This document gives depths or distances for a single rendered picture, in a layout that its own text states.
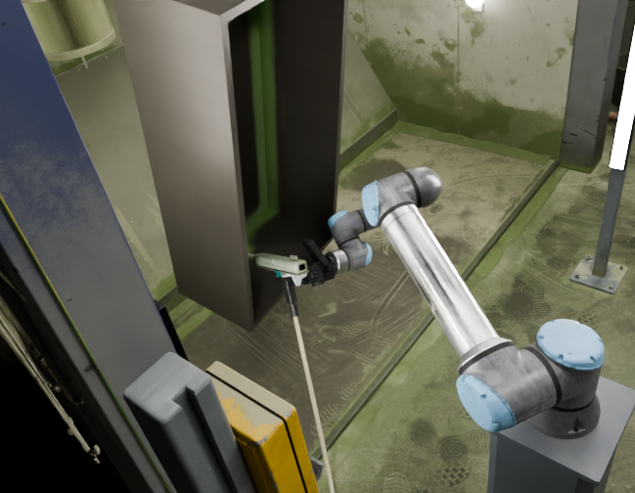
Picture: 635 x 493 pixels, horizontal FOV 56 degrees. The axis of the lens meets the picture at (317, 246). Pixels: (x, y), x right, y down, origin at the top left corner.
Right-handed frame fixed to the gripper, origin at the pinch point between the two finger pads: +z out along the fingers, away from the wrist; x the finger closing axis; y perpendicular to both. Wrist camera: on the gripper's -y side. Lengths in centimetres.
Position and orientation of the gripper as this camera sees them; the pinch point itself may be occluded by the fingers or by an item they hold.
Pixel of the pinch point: (283, 272)
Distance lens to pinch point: 208.6
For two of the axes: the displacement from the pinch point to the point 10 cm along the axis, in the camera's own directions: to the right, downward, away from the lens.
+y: 1.5, 9.7, 2.0
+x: -5.6, -0.9, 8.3
